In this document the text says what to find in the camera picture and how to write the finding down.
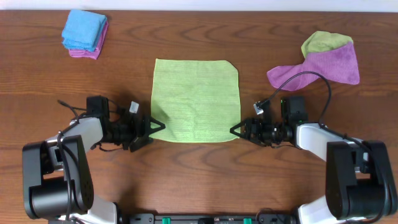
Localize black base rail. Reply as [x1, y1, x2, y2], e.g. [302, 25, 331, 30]
[118, 213, 299, 224]

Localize olive green crumpled cloth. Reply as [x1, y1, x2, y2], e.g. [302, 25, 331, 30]
[301, 30, 353, 58]

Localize folded blue cloth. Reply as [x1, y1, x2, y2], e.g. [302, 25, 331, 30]
[62, 9, 107, 52]

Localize folded pink cloth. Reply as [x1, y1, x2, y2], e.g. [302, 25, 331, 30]
[68, 22, 109, 60]

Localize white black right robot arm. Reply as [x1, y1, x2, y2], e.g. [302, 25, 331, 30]
[230, 96, 397, 223]

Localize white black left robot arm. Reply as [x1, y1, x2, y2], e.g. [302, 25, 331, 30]
[22, 96, 165, 223]

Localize unfolded purple cloth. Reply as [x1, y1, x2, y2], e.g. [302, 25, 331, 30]
[267, 42, 360, 91]

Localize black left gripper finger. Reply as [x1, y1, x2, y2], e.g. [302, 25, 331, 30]
[143, 114, 166, 139]
[129, 137, 154, 152]

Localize light green cloth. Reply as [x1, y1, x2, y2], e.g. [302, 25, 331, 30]
[150, 59, 241, 143]

